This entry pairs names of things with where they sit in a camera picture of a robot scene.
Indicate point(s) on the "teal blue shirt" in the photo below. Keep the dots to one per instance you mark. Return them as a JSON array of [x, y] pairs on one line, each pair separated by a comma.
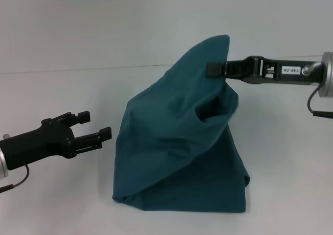
[[182, 141]]

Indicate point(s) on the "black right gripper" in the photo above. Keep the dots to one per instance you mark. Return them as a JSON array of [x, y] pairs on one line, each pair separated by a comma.
[[286, 71]]

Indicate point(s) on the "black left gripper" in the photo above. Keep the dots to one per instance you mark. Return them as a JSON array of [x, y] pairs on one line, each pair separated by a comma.
[[36, 146]]

